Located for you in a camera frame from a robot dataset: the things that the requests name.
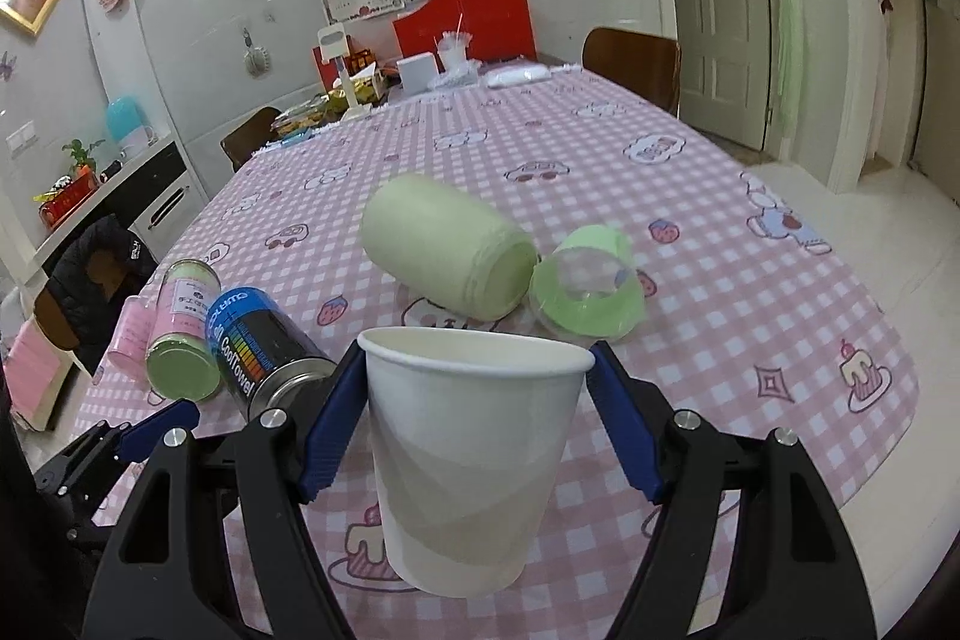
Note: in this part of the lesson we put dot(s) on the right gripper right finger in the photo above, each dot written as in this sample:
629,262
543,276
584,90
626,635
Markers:
794,571

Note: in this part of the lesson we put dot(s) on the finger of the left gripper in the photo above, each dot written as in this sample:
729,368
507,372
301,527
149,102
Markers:
92,464

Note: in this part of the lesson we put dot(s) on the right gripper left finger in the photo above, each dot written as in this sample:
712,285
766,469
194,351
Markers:
165,572

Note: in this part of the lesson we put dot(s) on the white paper cup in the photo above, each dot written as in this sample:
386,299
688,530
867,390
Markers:
468,429

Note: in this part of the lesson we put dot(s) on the plastic drink cup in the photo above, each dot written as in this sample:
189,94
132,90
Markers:
452,49

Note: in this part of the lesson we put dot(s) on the pink jar green lid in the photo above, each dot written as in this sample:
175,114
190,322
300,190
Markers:
178,364

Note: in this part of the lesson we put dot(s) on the black jacket on chair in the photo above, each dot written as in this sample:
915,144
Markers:
79,306

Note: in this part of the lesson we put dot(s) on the blue black CoolTowel can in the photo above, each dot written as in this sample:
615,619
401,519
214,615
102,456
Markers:
263,356

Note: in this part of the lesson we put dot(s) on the potted plant red pot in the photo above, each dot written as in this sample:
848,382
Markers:
71,189

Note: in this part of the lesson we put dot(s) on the blue white humidifier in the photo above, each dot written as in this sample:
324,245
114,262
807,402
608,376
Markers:
127,124

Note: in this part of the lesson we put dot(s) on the brown chair left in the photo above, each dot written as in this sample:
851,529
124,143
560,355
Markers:
254,133

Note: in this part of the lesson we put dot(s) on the brown chair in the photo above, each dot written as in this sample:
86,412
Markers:
646,64
254,133

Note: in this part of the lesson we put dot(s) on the clear green-rimmed lid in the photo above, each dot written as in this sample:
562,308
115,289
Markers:
588,287

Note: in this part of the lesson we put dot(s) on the light green towel roll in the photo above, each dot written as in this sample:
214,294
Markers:
448,246

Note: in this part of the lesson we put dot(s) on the pink checkered tablecloth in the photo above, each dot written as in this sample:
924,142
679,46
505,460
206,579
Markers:
752,321

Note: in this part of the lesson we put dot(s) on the white stand sign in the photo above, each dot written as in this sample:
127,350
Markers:
334,49

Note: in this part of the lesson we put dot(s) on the white box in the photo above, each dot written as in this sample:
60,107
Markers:
417,71

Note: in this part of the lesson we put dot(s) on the brown chair right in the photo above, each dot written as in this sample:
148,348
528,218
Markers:
646,64

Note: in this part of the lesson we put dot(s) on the white plastic bag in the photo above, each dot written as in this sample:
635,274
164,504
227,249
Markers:
516,75

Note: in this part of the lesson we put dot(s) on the white door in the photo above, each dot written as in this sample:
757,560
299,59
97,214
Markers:
726,68

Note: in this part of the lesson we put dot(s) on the white cabinet with handle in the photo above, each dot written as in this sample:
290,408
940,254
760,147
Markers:
155,194

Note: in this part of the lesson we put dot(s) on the hanging brush wall ornament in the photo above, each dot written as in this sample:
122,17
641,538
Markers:
256,58

